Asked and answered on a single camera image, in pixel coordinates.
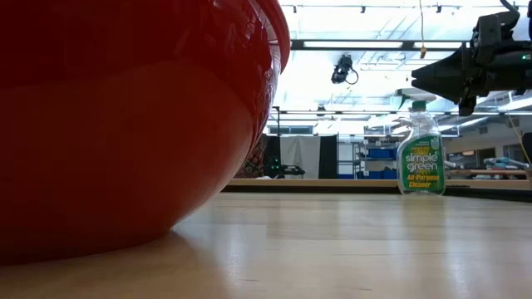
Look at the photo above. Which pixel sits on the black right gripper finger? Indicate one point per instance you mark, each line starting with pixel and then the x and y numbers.
pixel 444 66
pixel 446 87

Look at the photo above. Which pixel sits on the black background robot arm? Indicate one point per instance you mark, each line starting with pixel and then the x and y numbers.
pixel 282 168

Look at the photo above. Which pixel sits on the black ceiling beam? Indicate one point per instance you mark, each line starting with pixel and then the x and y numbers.
pixel 374 45

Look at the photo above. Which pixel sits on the green cleaner spray bottle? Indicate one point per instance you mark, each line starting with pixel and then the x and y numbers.
pixel 421 162

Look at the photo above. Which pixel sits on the blue storage bin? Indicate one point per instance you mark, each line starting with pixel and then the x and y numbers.
pixel 381 153

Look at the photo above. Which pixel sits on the teal background object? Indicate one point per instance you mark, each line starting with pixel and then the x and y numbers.
pixel 505 163

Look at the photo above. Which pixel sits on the black curtain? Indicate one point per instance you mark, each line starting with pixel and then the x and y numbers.
pixel 328 157

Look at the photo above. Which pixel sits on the wooden background table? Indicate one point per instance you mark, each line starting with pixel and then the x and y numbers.
pixel 332 182

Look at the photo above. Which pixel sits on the white curtain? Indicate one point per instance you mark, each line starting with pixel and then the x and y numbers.
pixel 300 155

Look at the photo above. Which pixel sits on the red patterned fabric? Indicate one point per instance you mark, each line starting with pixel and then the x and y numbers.
pixel 254 160

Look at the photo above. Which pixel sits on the red plastic bowl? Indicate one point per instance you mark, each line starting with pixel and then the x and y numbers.
pixel 124 124

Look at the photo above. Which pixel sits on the black hanging overhead camera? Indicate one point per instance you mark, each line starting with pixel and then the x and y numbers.
pixel 342 68

